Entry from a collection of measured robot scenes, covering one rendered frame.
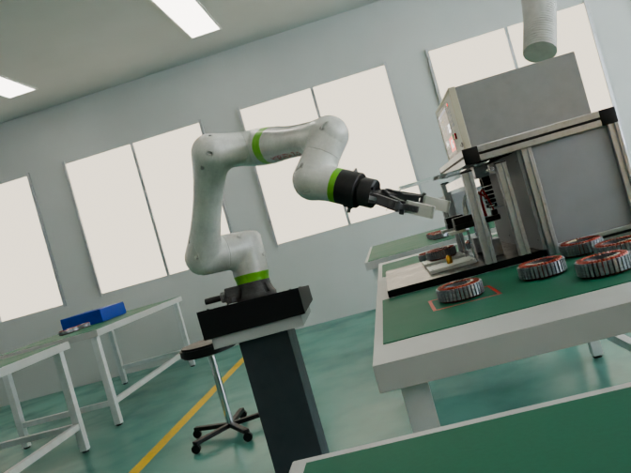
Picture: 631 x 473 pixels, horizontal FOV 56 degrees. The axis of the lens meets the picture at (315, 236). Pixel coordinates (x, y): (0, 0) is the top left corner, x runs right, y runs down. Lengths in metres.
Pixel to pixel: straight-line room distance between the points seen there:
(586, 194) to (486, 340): 0.92
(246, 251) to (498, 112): 0.96
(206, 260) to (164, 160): 5.17
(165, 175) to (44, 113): 1.66
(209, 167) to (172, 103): 5.39
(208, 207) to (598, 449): 1.57
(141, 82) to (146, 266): 2.15
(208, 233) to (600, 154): 1.23
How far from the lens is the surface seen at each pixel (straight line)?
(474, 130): 1.93
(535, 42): 3.24
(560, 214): 1.87
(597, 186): 1.90
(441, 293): 1.45
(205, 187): 1.93
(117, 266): 7.42
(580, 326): 1.09
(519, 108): 1.97
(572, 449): 0.60
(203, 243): 2.04
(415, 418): 1.12
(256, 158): 1.91
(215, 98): 7.12
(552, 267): 1.48
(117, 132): 7.46
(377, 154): 6.75
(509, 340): 1.07
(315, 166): 1.55
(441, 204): 1.53
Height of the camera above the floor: 0.99
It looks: level
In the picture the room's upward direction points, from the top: 16 degrees counter-clockwise
